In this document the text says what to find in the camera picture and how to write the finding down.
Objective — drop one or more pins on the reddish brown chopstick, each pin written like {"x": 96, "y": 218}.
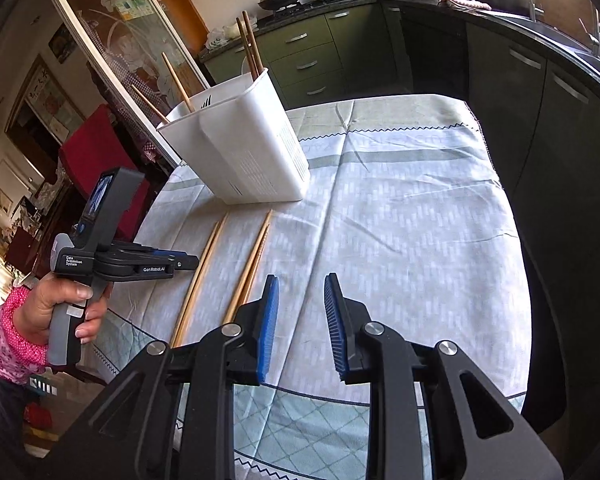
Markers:
{"x": 254, "y": 40}
{"x": 247, "y": 47}

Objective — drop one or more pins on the dark wall poster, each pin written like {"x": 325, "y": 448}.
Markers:
{"x": 62, "y": 42}

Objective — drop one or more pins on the pale green patterned tablecloth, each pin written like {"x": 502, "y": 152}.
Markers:
{"x": 405, "y": 210}

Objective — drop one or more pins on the steel double sink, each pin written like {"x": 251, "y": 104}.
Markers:
{"x": 587, "y": 57}

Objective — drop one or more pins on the white plastic bags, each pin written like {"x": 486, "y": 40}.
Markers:
{"x": 222, "y": 36}

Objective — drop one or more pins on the black gas stove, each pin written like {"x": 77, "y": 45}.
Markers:
{"x": 325, "y": 0}

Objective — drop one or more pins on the glass sliding door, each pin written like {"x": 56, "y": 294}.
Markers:
{"x": 130, "y": 20}

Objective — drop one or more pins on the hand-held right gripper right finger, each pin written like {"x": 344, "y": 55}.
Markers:
{"x": 335, "y": 330}

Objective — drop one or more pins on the white plastic utensil holder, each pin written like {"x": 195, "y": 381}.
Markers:
{"x": 260, "y": 150}

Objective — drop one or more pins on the cluttered side table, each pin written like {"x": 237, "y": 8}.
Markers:
{"x": 35, "y": 220}

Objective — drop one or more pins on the red covered chair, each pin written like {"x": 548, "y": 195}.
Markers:
{"x": 105, "y": 150}

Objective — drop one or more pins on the checkered apron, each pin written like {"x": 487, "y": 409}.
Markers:
{"x": 142, "y": 77}

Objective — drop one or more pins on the dark lower cabinets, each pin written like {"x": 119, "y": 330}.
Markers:
{"x": 530, "y": 110}

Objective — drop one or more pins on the wooden cutting board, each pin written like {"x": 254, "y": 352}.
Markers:
{"x": 562, "y": 2}

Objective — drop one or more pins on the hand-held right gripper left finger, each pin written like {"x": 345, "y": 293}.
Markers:
{"x": 269, "y": 330}

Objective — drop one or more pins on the person's left forearm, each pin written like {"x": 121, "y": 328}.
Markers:
{"x": 5, "y": 340}

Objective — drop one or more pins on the person's left hand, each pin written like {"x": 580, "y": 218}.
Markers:
{"x": 42, "y": 305}

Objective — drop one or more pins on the green lower cabinets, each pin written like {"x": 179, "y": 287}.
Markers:
{"x": 330, "y": 55}

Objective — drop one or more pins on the framed calligraphy poster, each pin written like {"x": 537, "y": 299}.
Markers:
{"x": 45, "y": 100}

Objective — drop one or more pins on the pink cloth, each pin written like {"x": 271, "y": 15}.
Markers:
{"x": 465, "y": 2}

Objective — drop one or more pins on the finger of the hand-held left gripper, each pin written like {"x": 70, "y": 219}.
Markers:
{"x": 172, "y": 253}
{"x": 187, "y": 263}

